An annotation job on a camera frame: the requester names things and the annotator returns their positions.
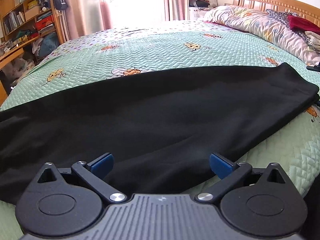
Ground wooden bed headboard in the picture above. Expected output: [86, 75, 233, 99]
[234, 0, 320, 22]

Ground black white patterned cloth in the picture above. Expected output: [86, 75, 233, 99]
[265, 9, 320, 54]

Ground black pants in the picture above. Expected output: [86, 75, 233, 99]
[0, 62, 320, 204]

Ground floral pillow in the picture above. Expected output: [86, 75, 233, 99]
[204, 5, 320, 65]

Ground cream cloth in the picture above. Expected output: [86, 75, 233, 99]
[304, 31, 320, 45]

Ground wooden desk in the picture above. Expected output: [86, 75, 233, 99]
[0, 39, 33, 105]

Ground white cardboard box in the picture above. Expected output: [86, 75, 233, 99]
[189, 7, 208, 20]

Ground dark red cloth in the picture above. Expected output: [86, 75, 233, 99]
[287, 15, 320, 34]

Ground wooden bookshelf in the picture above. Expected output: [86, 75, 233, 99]
[0, 0, 67, 45]

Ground blue bag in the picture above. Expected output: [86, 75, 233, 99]
[37, 32, 60, 57]

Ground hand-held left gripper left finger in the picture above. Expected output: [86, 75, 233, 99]
[37, 152, 127, 204]

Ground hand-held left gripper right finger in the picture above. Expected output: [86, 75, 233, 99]
[196, 152, 285, 203]

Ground green quilted bedspread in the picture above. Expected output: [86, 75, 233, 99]
[0, 19, 320, 240]

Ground clear plastic bags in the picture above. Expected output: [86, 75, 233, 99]
[4, 57, 35, 80]

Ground bright window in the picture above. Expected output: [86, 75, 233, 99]
[75, 0, 175, 30]

